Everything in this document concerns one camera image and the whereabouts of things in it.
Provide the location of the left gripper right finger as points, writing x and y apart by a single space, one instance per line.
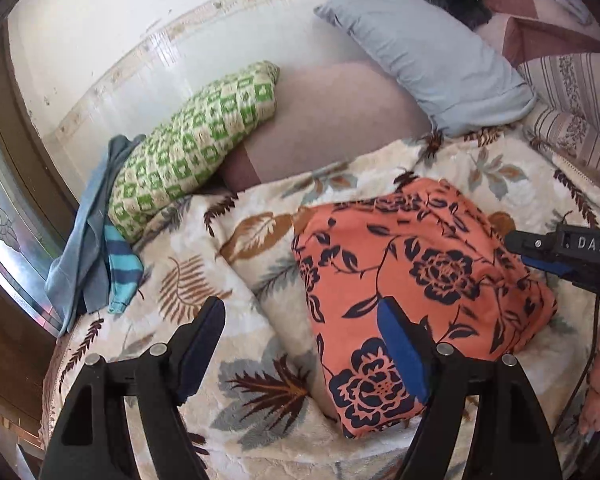
511 439

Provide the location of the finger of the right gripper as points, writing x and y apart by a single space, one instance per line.
556 267
531 245

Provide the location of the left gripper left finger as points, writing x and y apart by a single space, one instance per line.
92 439

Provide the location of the orange floral garment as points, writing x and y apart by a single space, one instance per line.
433 251

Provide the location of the striped beige pillow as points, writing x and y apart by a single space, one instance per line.
567 112

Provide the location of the blue-grey cloth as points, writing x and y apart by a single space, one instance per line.
78 280

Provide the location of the floral leaf-print blanket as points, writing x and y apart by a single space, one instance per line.
263 411

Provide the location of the teal striped garment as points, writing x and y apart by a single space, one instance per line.
125 269

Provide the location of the grey-blue pillow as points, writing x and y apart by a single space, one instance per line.
457 79

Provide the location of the maroon pink quilt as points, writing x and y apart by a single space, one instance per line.
522 30

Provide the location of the wooden stained-glass door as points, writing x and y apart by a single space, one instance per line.
35 211

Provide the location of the pink bolster cushion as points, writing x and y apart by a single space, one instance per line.
325 114

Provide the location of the green checkered pillow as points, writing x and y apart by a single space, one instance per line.
183 152

